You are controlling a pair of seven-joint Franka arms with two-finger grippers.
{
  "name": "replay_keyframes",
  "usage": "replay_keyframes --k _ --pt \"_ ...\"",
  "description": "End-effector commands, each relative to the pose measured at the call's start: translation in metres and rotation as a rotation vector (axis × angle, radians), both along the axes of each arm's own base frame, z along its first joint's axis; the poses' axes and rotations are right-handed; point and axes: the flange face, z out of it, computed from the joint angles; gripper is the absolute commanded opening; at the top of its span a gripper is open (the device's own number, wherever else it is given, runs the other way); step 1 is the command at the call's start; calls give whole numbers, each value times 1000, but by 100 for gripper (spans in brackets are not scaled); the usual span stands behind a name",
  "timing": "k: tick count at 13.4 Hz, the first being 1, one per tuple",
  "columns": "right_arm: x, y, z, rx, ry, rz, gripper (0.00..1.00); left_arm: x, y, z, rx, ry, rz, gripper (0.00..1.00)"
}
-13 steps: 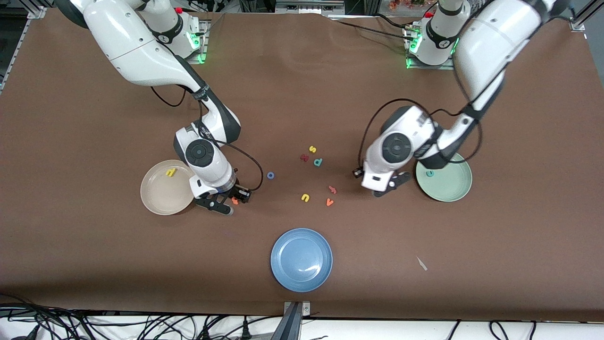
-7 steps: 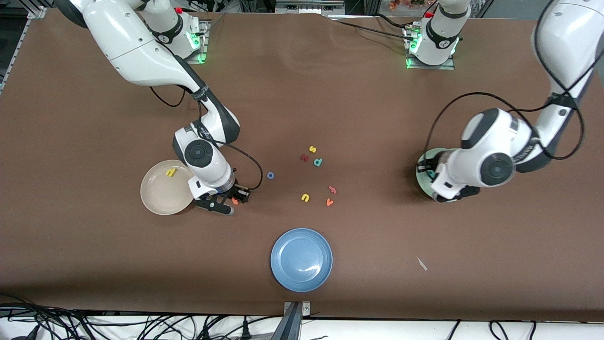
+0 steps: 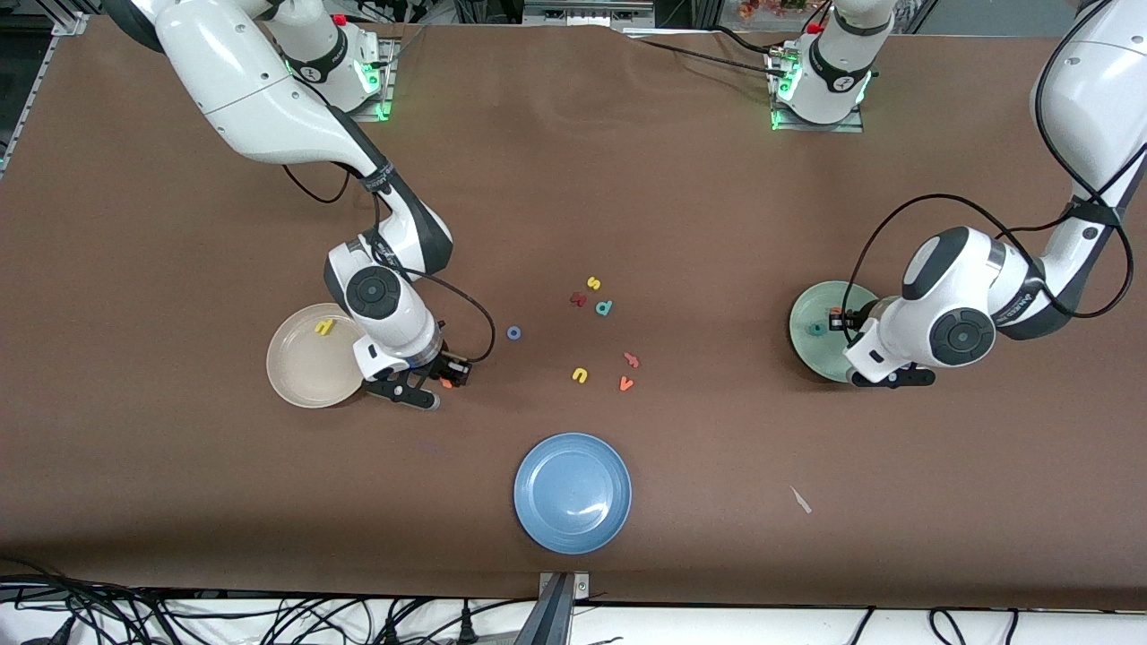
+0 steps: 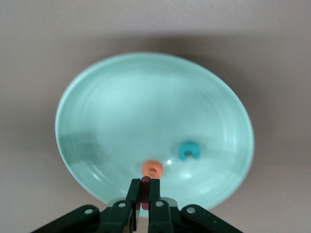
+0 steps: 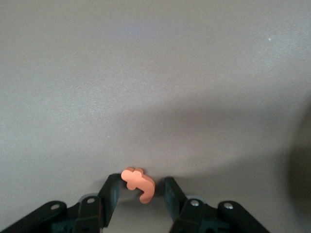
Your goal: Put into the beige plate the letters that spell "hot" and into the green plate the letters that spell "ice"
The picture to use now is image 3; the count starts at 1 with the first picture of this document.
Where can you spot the small grey tape scrap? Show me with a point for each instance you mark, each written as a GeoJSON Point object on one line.
{"type": "Point", "coordinates": [801, 500]}

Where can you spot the yellow letter h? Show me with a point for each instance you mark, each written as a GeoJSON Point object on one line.
{"type": "Point", "coordinates": [324, 327]}

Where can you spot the aluminium frame profile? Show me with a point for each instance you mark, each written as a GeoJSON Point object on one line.
{"type": "Point", "coordinates": [70, 18]}

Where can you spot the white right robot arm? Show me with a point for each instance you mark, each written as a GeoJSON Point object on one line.
{"type": "Point", "coordinates": [251, 90]}

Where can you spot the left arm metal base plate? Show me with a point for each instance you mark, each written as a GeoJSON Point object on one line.
{"type": "Point", "coordinates": [820, 127]}

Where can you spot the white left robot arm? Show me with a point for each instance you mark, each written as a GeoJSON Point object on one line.
{"type": "Point", "coordinates": [1093, 98]}

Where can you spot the grey metal camera mount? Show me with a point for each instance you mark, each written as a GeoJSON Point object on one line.
{"type": "Point", "coordinates": [560, 618]}

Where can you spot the brown table cover sheet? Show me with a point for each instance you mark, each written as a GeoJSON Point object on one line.
{"type": "Point", "coordinates": [627, 179]}

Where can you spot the green plate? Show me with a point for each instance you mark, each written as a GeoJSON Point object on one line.
{"type": "Point", "coordinates": [811, 354]}

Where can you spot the black power plug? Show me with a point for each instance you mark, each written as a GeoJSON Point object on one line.
{"type": "Point", "coordinates": [390, 632]}
{"type": "Point", "coordinates": [466, 627]}

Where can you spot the beige brown plate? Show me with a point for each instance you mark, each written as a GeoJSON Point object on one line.
{"type": "Point", "coordinates": [305, 367]}

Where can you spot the blue plate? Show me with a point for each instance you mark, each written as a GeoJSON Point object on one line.
{"type": "Point", "coordinates": [573, 494]}

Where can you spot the grey metal bracket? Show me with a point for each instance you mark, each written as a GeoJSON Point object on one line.
{"type": "Point", "coordinates": [587, 11]}

